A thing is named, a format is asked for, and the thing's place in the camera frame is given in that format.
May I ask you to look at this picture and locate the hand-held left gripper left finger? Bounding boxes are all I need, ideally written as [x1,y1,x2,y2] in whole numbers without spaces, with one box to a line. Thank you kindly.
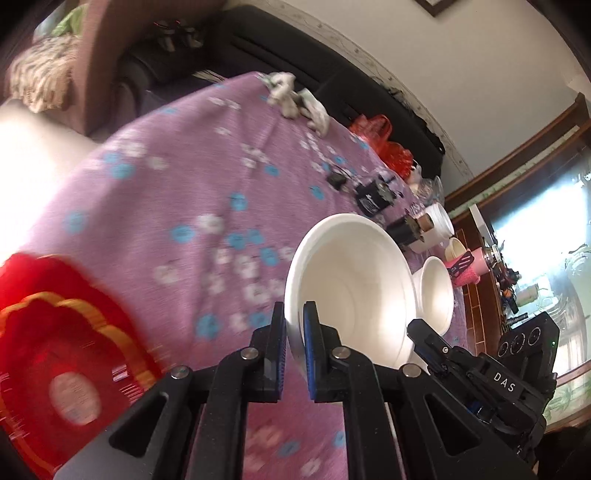
[55,301,289,480]

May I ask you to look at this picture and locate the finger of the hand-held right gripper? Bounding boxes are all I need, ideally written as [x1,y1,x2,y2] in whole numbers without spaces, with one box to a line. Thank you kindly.
[407,318,467,374]

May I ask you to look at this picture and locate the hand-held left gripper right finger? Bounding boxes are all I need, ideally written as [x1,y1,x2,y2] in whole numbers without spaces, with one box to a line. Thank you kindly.
[302,300,539,480]

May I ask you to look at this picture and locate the small white bowl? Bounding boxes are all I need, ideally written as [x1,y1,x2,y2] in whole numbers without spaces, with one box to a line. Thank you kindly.
[411,256,455,336]

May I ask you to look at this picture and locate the large white bowl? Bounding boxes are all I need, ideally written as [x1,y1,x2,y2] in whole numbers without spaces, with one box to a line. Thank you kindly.
[284,213,416,370]

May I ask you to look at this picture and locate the red scalloped plate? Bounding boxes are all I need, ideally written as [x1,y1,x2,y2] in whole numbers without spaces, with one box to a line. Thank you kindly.
[0,253,164,476]

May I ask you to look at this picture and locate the black phone stand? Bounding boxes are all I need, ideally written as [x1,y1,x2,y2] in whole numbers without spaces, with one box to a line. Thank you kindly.
[448,251,474,278]

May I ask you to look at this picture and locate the pink bottle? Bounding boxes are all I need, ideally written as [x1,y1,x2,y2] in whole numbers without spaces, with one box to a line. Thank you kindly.
[445,247,502,288]

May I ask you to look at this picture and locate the black cylindrical jar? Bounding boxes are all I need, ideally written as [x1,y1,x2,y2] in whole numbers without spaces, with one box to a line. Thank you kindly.
[387,217,426,252]

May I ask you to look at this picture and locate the white jar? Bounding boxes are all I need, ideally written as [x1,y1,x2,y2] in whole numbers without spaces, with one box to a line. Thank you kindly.
[409,203,455,254]

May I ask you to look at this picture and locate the wooden glass cabinet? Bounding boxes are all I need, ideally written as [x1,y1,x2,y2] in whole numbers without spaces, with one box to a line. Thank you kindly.
[445,92,591,430]

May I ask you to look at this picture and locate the clear plastic bag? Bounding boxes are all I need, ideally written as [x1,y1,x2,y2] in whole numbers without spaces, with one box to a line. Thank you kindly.
[418,178,444,204]

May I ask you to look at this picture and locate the black square motor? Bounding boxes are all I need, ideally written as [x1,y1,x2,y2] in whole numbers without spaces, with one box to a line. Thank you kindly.
[355,178,398,217]

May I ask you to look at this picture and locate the red plastic bag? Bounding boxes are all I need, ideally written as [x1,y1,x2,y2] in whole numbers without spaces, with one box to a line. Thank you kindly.
[348,114,393,153]
[383,141,414,178]

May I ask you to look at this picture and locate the purple floral tablecloth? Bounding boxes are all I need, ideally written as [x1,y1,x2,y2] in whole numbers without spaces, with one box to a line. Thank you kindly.
[14,71,467,480]

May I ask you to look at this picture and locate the black leather sofa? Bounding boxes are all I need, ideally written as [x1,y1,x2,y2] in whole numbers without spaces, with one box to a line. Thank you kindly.
[115,4,446,178]

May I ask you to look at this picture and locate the black gadgets on sofa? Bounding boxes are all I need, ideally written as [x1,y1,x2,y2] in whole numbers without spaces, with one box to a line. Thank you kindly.
[154,21,204,51]

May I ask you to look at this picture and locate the brown armchair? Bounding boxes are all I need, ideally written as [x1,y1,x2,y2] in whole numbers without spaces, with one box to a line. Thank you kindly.
[69,0,232,137]

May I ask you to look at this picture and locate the framed horse painting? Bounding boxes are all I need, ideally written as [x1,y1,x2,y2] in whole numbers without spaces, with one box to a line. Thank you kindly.
[413,0,451,18]

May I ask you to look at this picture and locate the brown patterned blanket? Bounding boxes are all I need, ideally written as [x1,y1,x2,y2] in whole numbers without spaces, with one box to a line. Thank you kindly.
[7,34,81,112]

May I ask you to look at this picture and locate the green cloth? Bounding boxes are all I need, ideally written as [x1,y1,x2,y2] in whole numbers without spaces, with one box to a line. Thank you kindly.
[51,4,90,38]

